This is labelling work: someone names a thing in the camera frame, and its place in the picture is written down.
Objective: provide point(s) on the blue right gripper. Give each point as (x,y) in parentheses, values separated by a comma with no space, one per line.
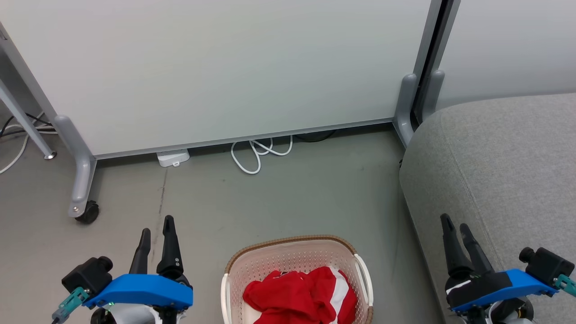
(486,288)

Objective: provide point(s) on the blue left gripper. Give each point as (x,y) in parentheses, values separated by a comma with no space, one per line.
(139,290)

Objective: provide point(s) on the red jersey black white print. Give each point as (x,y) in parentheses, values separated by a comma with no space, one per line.
(270,297)

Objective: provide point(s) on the grey fabric sofa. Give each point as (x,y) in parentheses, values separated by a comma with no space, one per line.
(508,157)

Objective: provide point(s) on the grey partition panel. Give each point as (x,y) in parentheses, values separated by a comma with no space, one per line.
(508,45)

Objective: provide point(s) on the black caster wheel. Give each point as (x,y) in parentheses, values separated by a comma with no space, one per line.
(88,212)

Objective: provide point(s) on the white power strip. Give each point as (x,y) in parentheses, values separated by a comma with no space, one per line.
(173,157)

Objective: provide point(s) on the grey partition foot with caster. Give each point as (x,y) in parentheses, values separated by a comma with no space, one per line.
(83,175)

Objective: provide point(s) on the beige plastic laundry basket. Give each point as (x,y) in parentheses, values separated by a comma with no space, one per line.
(288,256)

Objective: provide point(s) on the grey metal table leg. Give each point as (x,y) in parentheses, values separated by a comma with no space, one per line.
(27,123)

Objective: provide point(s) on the large white partition panel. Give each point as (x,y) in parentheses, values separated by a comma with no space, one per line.
(225,67)

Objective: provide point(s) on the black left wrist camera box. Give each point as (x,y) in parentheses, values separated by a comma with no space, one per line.
(87,275)

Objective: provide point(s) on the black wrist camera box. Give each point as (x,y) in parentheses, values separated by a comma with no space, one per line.
(87,275)
(546,265)

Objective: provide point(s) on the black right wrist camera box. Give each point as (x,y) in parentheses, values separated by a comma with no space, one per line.
(546,265)

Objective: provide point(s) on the teal left camera connector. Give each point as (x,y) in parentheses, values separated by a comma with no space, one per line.
(72,302)

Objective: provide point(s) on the teal camera connector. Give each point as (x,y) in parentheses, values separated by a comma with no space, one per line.
(566,284)
(72,302)

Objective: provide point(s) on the teal right camera connector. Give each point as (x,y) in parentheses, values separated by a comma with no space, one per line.
(566,284)

